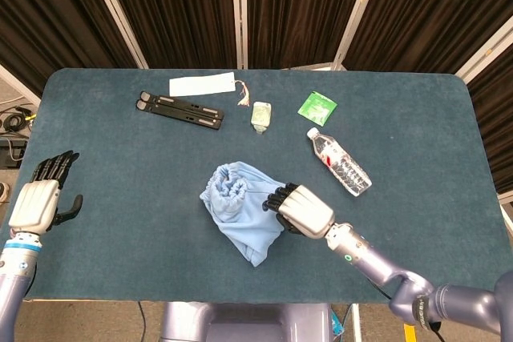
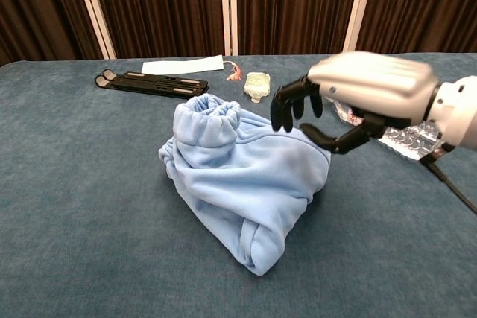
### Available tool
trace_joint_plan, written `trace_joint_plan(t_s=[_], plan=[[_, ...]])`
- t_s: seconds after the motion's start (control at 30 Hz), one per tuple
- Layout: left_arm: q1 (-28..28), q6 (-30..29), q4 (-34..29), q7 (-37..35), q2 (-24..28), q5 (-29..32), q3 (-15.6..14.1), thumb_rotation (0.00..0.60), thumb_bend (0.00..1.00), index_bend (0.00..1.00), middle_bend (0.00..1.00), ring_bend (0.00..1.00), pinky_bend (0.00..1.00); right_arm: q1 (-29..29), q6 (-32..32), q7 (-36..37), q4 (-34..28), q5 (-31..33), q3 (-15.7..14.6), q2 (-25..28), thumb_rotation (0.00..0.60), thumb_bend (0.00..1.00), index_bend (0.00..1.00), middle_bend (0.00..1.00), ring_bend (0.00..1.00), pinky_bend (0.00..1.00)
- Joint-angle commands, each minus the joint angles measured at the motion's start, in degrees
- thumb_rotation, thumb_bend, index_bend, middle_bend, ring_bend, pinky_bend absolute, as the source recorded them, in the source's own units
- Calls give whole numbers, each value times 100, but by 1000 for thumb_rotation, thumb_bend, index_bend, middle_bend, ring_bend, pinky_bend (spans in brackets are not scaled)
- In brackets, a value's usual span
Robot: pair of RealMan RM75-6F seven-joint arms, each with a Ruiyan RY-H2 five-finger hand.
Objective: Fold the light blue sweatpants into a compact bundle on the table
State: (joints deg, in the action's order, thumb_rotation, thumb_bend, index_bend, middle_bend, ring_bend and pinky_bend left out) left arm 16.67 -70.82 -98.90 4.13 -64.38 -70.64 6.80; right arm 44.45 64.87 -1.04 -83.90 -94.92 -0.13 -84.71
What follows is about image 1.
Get black power box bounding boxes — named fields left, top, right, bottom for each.
left=0, top=137, right=28, bottom=169

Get white partition frame post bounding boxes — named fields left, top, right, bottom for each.
left=0, top=63, right=43, bottom=105
left=82, top=0, right=149, bottom=70
left=280, top=0, right=388, bottom=71
left=454, top=15, right=513, bottom=82
left=230, top=0, right=248, bottom=70

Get black folding laptop stand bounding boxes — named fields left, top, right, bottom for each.
left=135, top=91, right=225, bottom=131

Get dark blue felt table cover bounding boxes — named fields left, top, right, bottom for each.
left=10, top=68, right=495, bottom=307

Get light blue sweatpants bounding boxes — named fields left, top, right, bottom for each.
left=199, top=160, right=292, bottom=268

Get coiled black floor cables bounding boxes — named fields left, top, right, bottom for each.
left=0, top=102, right=38, bottom=135

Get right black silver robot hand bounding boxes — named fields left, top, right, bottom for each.
left=262, top=183, right=336, bottom=239

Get thin black hanging cable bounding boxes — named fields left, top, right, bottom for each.
left=137, top=301, right=149, bottom=342

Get clear plastic water bottle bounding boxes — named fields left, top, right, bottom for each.
left=306, top=127, right=373, bottom=198

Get green sachet packet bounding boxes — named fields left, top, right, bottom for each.
left=297, top=91, right=338, bottom=124

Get small clear sanitizer bottle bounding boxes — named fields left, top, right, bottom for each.
left=250, top=101, right=273, bottom=135

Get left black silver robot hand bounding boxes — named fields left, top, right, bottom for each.
left=7, top=150, right=84, bottom=235

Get white bookmark with red tassel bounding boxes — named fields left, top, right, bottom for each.
left=168, top=71, right=252, bottom=107

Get purple robot torso base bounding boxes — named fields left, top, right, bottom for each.
left=159, top=301, right=333, bottom=342

